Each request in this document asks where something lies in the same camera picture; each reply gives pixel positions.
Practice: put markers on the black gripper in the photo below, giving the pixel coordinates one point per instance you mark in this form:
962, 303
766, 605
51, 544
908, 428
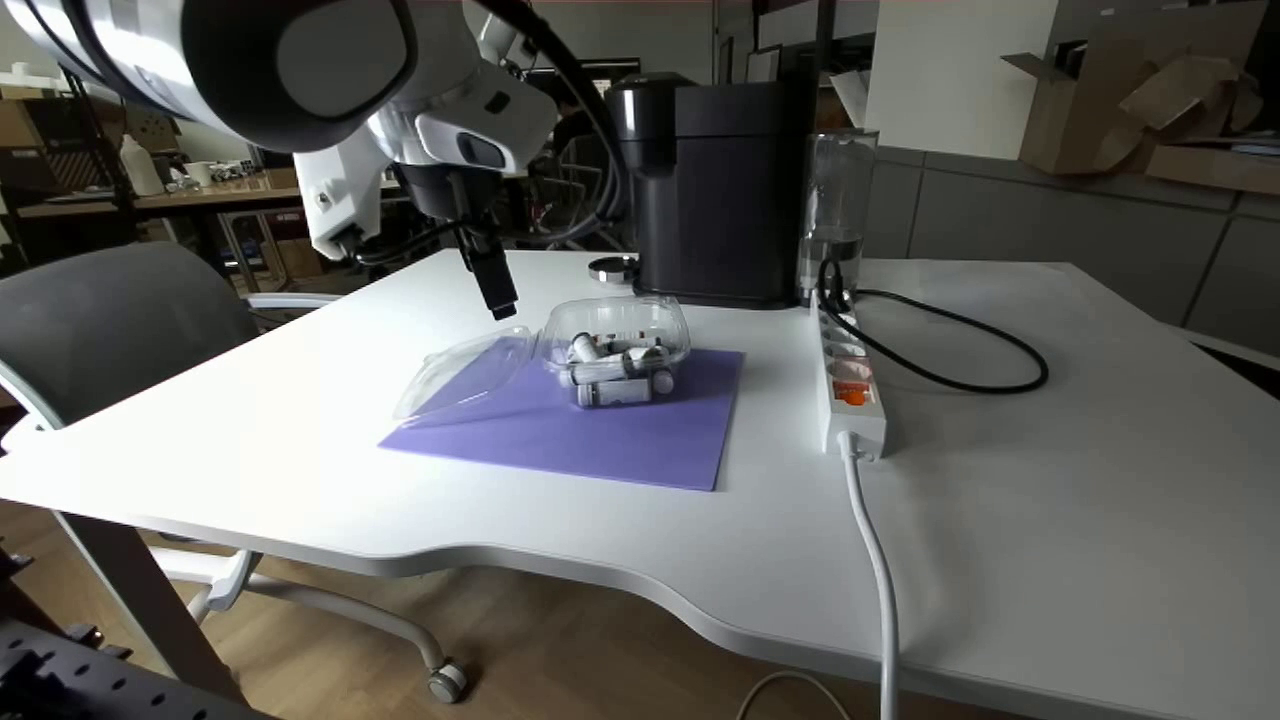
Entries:
467, 199

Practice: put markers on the clear plastic clamshell container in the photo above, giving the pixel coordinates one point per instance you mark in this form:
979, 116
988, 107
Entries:
625, 320

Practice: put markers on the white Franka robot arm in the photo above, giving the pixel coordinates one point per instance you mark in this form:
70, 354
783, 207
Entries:
265, 54

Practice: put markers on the small white labelled tube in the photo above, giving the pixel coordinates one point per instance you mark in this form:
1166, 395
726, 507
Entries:
579, 349
625, 389
625, 361

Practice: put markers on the purple rectangular mat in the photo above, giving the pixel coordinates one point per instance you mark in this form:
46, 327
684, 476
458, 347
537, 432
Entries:
602, 444

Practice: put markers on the black coffee machine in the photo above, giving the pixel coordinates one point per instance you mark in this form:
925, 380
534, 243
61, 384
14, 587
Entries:
722, 187

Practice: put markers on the wooden desk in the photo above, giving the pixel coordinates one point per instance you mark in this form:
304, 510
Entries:
200, 201

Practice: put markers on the grey office chair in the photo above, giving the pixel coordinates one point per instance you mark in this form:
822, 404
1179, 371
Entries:
107, 320

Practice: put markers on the white power strip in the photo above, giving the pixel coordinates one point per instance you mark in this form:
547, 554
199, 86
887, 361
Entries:
852, 418

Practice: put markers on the grey cabinet counter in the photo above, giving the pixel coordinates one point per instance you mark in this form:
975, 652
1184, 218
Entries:
1042, 226

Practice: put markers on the black perforated breadboard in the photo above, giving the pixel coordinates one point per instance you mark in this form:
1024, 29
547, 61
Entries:
82, 680

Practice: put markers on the brown cardboard box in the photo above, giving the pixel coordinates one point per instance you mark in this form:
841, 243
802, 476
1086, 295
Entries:
1095, 123

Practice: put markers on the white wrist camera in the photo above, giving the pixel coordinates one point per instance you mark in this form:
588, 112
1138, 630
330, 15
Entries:
467, 141

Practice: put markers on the white wrist mount plate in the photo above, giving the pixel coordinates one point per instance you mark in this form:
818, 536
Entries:
335, 201

